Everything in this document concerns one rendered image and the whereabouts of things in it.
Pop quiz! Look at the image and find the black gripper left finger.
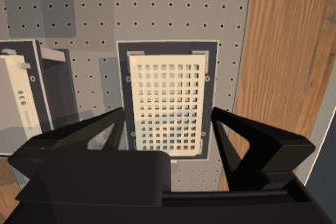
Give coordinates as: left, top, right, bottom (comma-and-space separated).
21, 107, 126, 149

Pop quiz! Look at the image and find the cream well plate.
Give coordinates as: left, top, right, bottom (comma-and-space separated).
130, 55, 206, 156
0, 55, 42, 140

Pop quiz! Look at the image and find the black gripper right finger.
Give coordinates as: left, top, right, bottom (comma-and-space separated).
211, 107, 316, 190

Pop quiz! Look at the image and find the grey perforated base plate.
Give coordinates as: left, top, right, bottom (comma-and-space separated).
0, 0, 251, 191

